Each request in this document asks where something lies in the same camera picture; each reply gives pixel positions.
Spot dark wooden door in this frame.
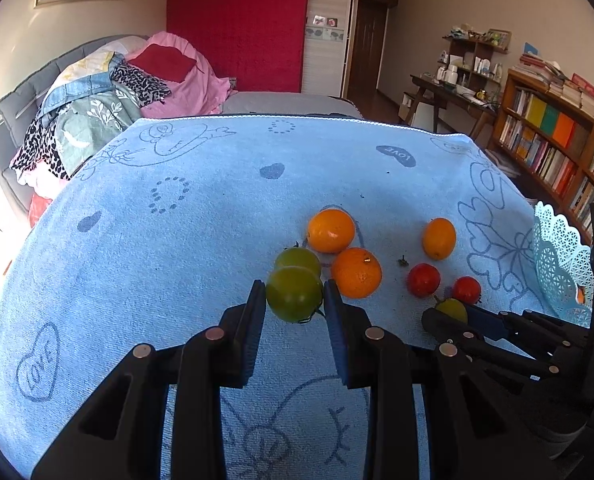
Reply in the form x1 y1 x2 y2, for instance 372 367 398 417
346 0 389 100

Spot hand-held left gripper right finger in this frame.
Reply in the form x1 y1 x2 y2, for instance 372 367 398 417
323 279 560 480

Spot wooden bookshelf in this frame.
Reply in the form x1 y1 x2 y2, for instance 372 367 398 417
491 68 594 247

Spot small green fruit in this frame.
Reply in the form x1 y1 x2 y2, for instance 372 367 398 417
433 296 469 326

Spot green floral cloth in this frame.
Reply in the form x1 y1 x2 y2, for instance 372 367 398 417
52 81 144 172

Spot denim jacket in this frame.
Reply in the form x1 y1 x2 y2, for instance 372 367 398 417
41 52 128 117

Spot large green tomato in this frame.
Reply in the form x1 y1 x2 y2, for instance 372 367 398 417
265 266 325 324

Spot red upright mattress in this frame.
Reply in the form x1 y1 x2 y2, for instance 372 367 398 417
165 0 311 95

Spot wooden desk shelf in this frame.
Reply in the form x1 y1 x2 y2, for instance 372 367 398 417
443 35 508 87

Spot red cloth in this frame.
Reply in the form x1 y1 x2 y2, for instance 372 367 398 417
127 43 198 84

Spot grey bed mattress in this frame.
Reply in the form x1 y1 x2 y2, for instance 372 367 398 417
221 91 366 121

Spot wooden desk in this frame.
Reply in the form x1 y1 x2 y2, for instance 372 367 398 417
409 74 502 137

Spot oval orange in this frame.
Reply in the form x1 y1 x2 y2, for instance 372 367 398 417
422 217 457 261

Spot red tomato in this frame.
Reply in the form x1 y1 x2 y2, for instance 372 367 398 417
407 263 442 298
451 276 482 305

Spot light blue lace basket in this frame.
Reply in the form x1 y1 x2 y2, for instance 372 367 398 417
532 201 594 328

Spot orange with stem mark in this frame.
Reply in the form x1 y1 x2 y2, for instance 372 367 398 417
331 247 383 299

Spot stacks of books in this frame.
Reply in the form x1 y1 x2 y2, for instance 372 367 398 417
514 52 594 128

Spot round orange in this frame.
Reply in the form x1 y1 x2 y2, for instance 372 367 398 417
308 209 356 254

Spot blue printed towel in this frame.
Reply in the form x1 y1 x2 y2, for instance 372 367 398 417
0 114 594 480

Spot white wardrobe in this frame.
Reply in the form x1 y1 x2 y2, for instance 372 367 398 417
301 0 359 99

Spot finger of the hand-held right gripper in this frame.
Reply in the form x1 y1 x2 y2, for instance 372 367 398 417
421 307 592 404
463 304 594 362

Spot pink blanket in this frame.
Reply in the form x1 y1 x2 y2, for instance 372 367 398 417
126 31 239 121

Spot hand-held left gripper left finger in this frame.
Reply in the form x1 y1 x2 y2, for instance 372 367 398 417
30 280 268 480

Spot leopard print cloth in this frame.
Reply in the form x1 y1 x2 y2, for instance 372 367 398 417
110 62 172 109
10 110 72 182

